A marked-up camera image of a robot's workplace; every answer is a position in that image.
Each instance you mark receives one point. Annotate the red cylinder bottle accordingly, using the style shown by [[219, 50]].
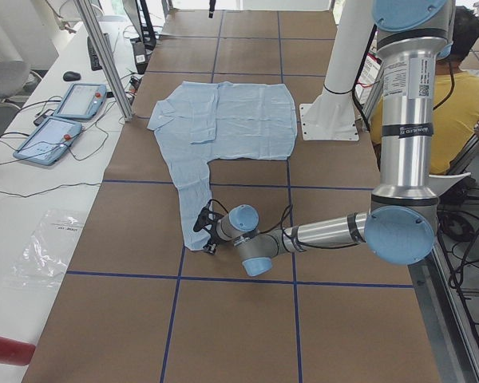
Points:
[[13, 352]]

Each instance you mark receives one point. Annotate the light blue striped shirt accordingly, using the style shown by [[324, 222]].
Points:
[[198, 123]]

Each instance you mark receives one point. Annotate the near teach pendant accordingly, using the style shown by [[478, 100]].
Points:
[[49, 141]]

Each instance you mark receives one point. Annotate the black computer mouse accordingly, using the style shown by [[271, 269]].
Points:
[[71, 76]]

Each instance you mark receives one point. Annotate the clear plastic bag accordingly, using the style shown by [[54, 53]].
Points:
[[45, 258]]

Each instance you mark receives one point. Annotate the teach pendant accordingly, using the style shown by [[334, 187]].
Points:
[[49, 141], [81, 101]]

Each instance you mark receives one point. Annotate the far teach pendant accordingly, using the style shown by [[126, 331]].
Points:
[[81, 101]]

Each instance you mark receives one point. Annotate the aluminium frame post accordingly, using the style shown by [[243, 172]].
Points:
[[105, 56]]

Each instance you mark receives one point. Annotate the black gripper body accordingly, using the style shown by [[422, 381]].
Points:
[[213, 238]]

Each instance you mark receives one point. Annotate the black keyboard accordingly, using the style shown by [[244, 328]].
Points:
[[94, 59]]

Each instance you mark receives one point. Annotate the person in yellow shirt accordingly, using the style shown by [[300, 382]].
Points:
[[457, 95]]

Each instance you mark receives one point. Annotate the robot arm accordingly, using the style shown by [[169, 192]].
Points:
[[401, 225]]

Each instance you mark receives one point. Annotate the grey office chair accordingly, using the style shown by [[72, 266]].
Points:
[[13, 76]]

